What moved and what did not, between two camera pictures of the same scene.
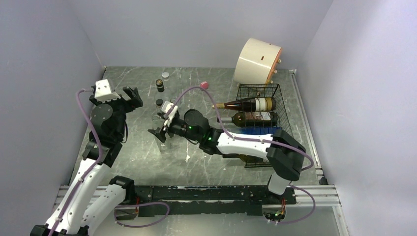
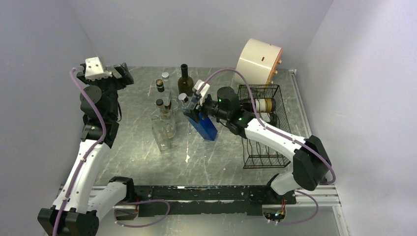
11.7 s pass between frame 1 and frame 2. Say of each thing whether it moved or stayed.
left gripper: moved
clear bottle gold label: stayed
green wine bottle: moved
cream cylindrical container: stayed
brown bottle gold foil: stayed
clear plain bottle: stayed
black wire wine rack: stayed
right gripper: moved
